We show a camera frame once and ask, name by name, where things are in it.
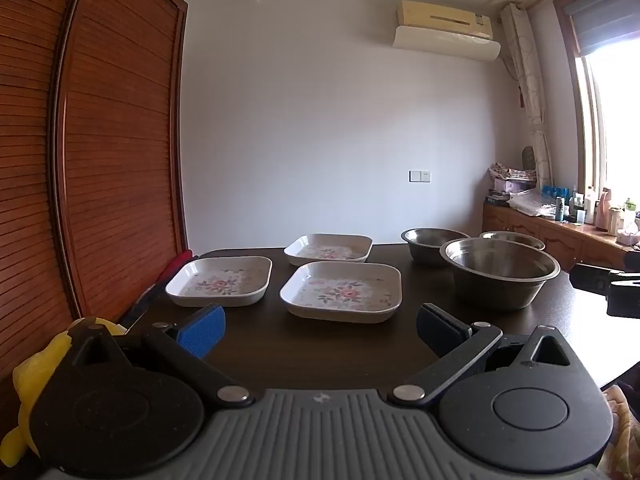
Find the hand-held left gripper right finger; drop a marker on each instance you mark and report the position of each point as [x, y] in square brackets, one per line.
[442, 330]

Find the dark grey ornament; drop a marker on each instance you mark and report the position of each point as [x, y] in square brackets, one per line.
[527, 157]

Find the patterned paper bundle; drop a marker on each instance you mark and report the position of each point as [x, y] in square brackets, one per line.
[510, 171]

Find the large stainless steel bowl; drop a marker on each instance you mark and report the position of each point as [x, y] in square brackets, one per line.
[500, 272]

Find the clear plastic bag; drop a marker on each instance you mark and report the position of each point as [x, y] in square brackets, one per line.
[530, 205]

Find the grey roller blind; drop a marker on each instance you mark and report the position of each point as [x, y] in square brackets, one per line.
[605, 20]

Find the red cloth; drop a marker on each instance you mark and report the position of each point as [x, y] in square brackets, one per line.
[175, 266]

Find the patterned cream curtain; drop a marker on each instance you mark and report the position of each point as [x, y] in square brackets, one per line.
[530, 90]

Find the slatted wooden wardrobe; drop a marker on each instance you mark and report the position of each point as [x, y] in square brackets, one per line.
[110, 135]

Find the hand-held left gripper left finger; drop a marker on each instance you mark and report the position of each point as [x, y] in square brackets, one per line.
[202, 332]

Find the low wooden cabinet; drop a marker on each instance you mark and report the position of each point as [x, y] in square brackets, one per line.
[550, 240]

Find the floral square white plate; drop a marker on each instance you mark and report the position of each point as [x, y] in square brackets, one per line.
[217, 284]
[342, 294]
[327, 251]

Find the yellow plush toy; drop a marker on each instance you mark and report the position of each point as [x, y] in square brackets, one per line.
[35, 375]

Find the row of toiletry bottles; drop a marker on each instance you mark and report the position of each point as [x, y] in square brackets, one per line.
[590, 210]

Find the dark navy cloth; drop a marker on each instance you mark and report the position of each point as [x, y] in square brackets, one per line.
[142, 305]

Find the wall air conditioner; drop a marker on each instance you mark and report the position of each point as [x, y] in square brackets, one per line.
[445, 25]

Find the window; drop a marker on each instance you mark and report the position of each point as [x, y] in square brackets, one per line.
[615, 125]

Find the purple box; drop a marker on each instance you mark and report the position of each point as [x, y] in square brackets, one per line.
[512, 187]

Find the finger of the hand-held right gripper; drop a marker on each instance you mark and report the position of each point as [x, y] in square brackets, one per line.
[625, 302]
[595, 277]

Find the white wall switch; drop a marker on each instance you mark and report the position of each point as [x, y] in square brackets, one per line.
[419, 176]

